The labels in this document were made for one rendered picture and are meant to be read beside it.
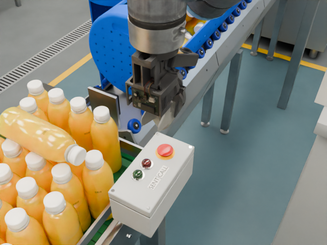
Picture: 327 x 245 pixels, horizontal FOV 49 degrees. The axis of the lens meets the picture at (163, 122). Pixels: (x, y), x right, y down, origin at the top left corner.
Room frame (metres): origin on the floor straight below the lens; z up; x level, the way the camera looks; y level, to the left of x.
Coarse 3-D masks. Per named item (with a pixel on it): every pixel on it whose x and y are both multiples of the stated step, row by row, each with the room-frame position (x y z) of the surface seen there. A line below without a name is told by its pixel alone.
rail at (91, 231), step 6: (108, 204) 0.48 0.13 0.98; (108, 210) 0.47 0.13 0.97; (102, 216) 0.45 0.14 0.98; (108, 216) 0.47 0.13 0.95; (96, 222) 0.44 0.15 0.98; (102, 222) 0.45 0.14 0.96; (90, 228) 0.42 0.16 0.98; (96, 228) 0.43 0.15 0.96; (84, 234) 0.41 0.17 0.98; (90, 234) 0.41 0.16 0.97; (84, 240) 0.39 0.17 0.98; (90, 240) 0.41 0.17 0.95
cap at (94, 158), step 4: (88, 152) 0.53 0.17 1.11; (92, 152) 0.53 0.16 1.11; (96, 152) 0.53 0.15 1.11; (100, 152) 0.53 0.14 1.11; (88, 156) 0.52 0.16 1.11; (92, 156) 0.52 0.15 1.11; (96, 156) 0.52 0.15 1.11; (100, 156) 0.52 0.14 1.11; (88, 160) 0.51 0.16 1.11; (92, 160) 0.51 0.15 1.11; (96, 160) 0.51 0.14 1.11; (100, 160) 0.51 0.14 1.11; (88, 164) 0.50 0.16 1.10; (92, 164) 0.50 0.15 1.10; (96, 164) 0.50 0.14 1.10; (100, 164) 0.51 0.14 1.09
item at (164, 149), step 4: (164, 144) 0.55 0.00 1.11; (168, 144) 0.55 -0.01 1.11; (160, 148) 0.54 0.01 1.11; (164, 148) 0.54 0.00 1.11; (168, 148) 0.54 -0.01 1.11; (172, 148) 0.54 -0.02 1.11; (160, 152) 0.53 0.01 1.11; (164, 152) 0.53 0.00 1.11; (168, 152) 0.53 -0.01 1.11; (172, 152) 0.53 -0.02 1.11; (164, 156) 0.52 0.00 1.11
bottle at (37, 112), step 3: (36, 105) 0.71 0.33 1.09; (36, 108) 0.70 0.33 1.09; (39, 108) 0.71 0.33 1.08; (30, 111) 0.69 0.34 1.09; (33, 111) 0.69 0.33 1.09; (36, 111) 0.70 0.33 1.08; (39, 111) 0.70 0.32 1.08; (42, 111) 0.71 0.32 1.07; (33, 114) 0.69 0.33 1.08; (36, 114) 0.69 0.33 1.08; (39, 114) 0.69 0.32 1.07; (42, 114) 0.70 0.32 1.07; (45, 114) 0.72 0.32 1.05; (39, 117) 0.69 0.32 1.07; (42, 117) 0.69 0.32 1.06; (45, 117) 0.70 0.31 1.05; (45, 120) 0.70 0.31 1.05
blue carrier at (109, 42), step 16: (112, 16) 0.94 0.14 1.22; (224, 16) 1.24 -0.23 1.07; (96, 32) 0.97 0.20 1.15; (112, 32) 0.94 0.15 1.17; (208, 32) 1.11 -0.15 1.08; (96, 48) 0.97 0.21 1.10; (112, 48) 0.94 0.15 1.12; (128, 48) 0.91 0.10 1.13; (192, 48) 1.00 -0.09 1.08; (96, 64) 0.98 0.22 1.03; (112, 64) 0.95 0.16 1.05; (128, 64) 0.92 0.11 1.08; (112, 80) 0.95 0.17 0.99
